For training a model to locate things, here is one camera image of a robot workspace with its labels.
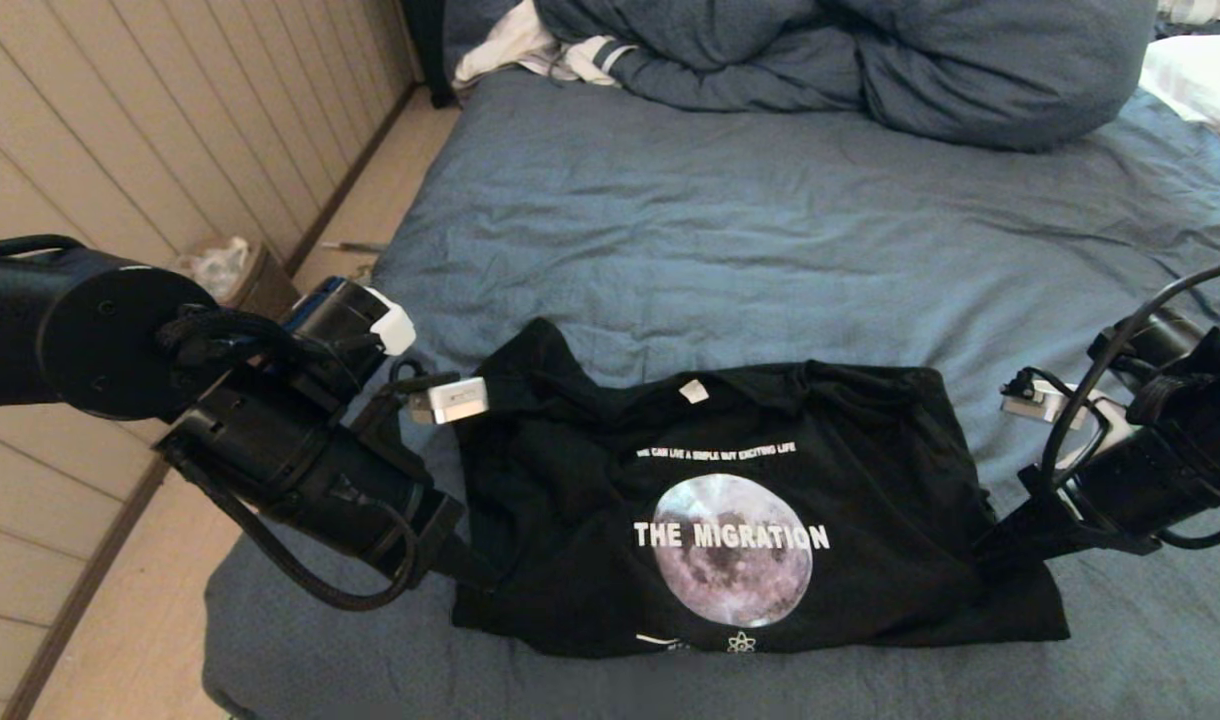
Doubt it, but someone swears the black moon print t-shirt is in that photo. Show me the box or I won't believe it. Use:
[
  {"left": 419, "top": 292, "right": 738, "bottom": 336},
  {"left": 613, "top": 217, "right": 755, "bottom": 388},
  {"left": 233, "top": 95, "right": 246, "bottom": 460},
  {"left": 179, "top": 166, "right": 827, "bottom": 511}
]
[{"left": 450, "top": 318, "right": 1072, "bottom": 659}]

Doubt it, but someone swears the brown trash bin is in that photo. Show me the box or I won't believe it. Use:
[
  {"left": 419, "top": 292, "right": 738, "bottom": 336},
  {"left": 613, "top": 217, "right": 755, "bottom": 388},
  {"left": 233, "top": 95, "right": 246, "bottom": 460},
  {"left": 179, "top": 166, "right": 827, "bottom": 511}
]
[{"left": 170, "top": 237, "right": 303, "bottom": 321}]

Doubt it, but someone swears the crumpled plastic bin bag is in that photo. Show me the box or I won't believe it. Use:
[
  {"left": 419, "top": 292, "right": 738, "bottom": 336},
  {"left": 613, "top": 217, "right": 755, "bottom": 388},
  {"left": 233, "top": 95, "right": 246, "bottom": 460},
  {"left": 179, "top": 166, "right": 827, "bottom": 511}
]
[{"left": 175, "top": 237, "right": 252, "bottom": 300}]

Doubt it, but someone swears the white pillow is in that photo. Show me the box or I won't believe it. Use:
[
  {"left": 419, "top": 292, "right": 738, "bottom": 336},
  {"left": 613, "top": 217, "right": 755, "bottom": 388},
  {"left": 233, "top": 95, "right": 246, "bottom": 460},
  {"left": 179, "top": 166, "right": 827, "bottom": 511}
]
[{"left": 1138, "top": 32, "right": 1220, "bottom": 158}]

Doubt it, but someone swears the dark bedside furniture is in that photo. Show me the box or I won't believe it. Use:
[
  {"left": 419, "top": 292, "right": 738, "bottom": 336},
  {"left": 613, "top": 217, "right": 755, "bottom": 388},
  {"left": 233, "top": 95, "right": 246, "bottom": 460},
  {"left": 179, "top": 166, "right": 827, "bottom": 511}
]
[{"left": 402, "top": 0, "right": 461, "bottom": 109}]

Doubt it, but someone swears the white striped garment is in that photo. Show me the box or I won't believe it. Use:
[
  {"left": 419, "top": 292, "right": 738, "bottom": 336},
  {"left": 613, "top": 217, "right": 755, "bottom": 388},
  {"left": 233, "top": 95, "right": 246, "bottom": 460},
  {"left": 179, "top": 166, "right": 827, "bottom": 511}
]
[{"left": 453, "top": 0, "right": 637, "bottom": 89}]

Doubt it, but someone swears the blue crumpled duvet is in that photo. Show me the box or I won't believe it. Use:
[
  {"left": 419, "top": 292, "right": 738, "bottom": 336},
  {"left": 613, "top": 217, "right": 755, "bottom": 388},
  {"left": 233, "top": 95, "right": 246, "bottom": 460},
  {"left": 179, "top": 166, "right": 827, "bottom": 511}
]
[{"left": 445, "top": 0, "right": 1157, "bottom": 154}]

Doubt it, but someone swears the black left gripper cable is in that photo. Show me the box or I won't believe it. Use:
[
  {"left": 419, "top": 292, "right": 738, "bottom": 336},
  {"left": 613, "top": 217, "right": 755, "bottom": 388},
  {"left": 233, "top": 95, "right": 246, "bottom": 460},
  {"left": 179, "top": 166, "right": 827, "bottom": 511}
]
[{"left": 160, "top": 445, "right": 421, "bottom": 613}]

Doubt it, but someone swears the white left wrist camera on bracket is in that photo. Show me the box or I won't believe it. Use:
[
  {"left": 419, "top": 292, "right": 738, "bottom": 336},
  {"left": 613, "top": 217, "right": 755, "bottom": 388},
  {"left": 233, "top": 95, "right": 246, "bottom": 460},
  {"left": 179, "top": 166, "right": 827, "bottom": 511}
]
[{"left": 355, "top": 360, "right": 491, "bottom": 471}]

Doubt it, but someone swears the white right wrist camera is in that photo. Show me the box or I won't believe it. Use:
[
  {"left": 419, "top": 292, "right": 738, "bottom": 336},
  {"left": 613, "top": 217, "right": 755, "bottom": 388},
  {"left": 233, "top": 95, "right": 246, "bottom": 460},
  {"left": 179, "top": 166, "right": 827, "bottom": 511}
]
[{"left": 1000, "top": 367, "right": 1136, "bottom": 471}]

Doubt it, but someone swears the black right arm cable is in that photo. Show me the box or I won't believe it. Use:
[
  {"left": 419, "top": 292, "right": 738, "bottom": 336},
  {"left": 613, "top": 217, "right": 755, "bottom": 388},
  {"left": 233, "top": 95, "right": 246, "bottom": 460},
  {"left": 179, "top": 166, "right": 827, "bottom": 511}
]
[{"left": 1040, "top": 260, "right": 1220, "bottom": 551}]

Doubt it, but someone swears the braided black left arm cable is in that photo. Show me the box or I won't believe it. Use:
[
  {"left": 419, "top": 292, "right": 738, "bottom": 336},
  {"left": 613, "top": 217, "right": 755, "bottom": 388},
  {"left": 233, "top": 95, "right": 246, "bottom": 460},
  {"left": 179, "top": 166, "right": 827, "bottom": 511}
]
[{"left": 155, "top": 303, "right": 311, "bottom": 373}]

